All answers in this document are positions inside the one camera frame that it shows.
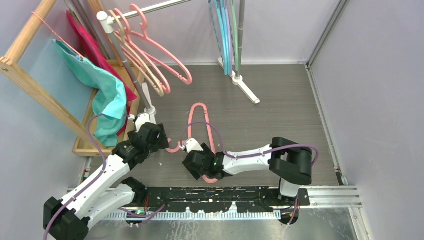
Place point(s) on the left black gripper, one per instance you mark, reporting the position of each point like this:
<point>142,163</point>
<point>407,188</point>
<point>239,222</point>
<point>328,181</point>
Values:
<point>161,142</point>

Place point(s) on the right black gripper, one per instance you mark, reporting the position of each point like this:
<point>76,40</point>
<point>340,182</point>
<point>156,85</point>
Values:
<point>207,150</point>

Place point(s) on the pink plastic hanger large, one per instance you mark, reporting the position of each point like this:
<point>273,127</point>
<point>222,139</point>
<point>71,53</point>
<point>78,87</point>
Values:
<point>209,132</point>

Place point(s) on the beige plastic hanger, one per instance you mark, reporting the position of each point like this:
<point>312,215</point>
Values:
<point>135,59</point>

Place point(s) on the purple wire hanger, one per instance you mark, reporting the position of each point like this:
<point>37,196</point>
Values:
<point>229,36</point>

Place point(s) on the light blue wire hanger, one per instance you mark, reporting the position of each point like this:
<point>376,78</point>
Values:
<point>226,36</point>

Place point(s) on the green wire hanger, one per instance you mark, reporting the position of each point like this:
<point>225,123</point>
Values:
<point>235,39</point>

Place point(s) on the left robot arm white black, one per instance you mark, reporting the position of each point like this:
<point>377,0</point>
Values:
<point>76,213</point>

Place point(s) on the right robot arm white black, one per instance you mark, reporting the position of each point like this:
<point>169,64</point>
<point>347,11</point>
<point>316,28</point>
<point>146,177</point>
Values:
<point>290,161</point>

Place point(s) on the teal cloth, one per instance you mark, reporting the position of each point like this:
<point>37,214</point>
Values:
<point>111,99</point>

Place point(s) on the magenta cloth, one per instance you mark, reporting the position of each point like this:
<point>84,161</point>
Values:
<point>93,53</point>

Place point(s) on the white metal clothes rack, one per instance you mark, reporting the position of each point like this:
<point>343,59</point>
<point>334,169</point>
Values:
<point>107,21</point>

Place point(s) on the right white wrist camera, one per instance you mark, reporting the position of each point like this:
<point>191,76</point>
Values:
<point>190,145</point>

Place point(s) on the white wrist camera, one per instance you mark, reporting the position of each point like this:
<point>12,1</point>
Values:
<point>190,145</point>
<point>139,120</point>

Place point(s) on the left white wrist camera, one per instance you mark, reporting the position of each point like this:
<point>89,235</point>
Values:
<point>139,120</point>

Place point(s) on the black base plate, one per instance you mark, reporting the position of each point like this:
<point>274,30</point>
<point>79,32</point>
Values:
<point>210,199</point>

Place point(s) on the aluminium rail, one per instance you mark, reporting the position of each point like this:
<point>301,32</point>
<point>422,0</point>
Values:
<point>331,197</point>

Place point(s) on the wooden frame rack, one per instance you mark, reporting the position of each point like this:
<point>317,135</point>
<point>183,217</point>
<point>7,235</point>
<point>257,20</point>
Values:
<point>9,64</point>

